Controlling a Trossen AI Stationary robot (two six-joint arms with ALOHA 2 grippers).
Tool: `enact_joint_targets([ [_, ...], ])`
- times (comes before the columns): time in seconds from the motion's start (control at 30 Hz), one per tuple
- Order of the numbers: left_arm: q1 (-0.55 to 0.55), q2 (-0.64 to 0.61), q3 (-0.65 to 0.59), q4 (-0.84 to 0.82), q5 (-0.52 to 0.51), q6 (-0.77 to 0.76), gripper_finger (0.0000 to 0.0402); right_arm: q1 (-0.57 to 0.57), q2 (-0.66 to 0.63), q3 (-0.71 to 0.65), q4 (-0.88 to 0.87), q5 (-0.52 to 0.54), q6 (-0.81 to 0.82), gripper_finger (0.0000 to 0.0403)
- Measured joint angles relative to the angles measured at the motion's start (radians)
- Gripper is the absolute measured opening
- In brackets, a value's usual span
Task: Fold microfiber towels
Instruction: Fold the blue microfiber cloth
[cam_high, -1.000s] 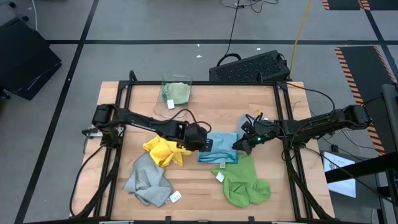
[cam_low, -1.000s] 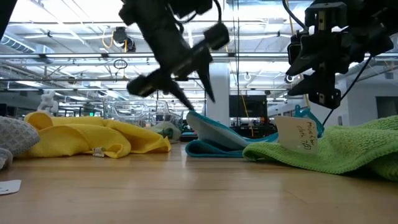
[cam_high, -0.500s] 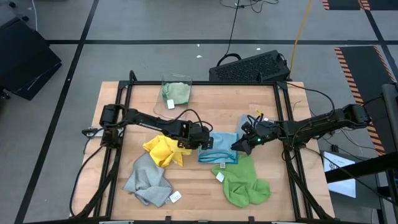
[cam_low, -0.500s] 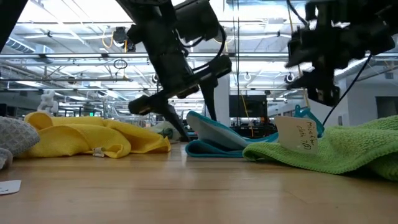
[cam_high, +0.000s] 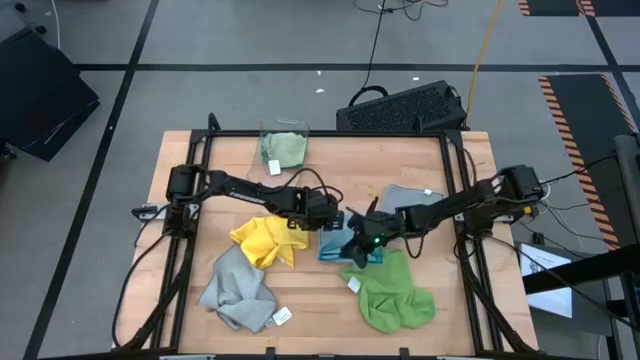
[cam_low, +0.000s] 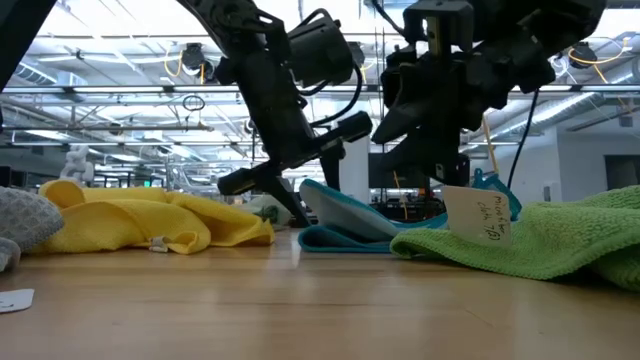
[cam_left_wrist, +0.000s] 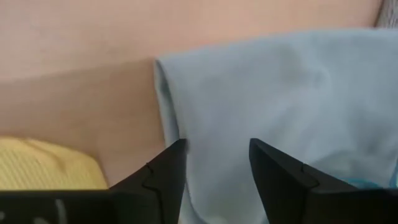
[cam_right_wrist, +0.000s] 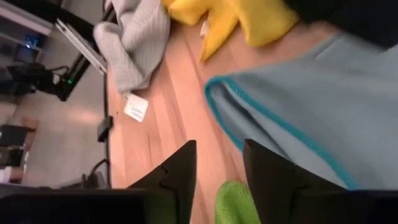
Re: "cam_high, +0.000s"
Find black perforated computer case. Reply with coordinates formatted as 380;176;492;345
335;79;469;133

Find white screen monitor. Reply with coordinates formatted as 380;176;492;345
518;242;575;320

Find yellow microfiber towel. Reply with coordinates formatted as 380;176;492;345
228;215;311;271

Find black storage case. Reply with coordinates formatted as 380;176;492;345
0;27;100;163

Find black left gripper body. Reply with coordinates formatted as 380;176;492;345
298;187;343;233

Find gray waffle-weave towel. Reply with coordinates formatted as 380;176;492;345
198;244;279;334

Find pale green microfiber towel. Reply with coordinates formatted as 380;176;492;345
259;131;308;170

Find hazard-striped black floor mat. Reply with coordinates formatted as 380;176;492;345
517;0;640;18
537;73;640;251

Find light blue microfiber towel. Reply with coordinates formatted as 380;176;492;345
318;212;385;265

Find clear plastic bin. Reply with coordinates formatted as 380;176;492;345
257;118;311;177

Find bright green microfiber towel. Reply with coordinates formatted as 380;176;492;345
339;248;436;335

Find black stand beams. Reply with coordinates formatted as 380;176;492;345
522;133;640;360

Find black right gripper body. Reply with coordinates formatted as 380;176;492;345
356;195;405;252

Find smooth gray microfiber towel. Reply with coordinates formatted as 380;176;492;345
375;183;446;217

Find silver metal bracket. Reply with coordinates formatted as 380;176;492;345
131;203;169;222

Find black metal table frame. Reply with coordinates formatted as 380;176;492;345
112;112;539;360

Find yellow cable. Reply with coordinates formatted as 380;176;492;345
463;0;504;129

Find black floor cable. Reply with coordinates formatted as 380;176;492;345
348;0;450;108

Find white floor cable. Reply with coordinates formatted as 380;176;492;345
49;0;62;51

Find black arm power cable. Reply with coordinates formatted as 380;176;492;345
111;232;167;349

